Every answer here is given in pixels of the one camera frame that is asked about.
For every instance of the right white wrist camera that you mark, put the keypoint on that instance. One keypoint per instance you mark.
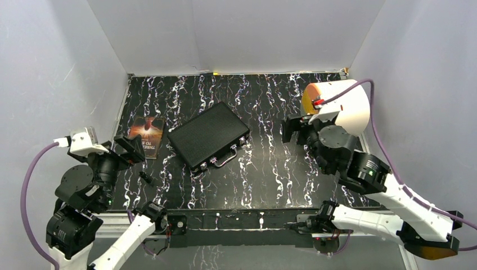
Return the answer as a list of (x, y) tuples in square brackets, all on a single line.
[(326, 111)]

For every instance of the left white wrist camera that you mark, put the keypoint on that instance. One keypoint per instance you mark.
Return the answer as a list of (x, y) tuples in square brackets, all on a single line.
[(82, 142)]

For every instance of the black poker chip case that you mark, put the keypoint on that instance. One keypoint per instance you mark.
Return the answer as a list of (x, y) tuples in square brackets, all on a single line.
[(210, 138)]

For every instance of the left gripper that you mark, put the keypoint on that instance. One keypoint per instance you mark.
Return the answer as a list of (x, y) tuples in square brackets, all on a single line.
[(121, 152)]

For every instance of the white orange cylindrical drum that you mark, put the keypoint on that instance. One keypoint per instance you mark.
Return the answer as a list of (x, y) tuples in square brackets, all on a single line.
[(355, 105)]

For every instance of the dark book with orange cover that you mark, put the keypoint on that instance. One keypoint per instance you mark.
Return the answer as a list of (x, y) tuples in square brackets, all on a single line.
[(151, 130)]

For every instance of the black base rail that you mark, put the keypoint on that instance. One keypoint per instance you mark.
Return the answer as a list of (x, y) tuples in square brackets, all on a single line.
[(238, 227)]

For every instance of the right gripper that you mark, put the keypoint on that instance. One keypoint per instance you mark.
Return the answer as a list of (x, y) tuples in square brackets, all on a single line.
[(292, 124)]

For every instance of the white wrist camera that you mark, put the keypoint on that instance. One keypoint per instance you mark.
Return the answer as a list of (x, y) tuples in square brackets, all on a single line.
[(326, 111), (82, 142)]

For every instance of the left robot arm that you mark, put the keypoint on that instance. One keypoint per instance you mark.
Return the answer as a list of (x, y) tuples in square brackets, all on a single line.
[(85, 191)]

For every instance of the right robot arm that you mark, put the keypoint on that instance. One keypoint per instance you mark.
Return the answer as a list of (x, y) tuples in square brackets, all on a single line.
[(412, 222)]

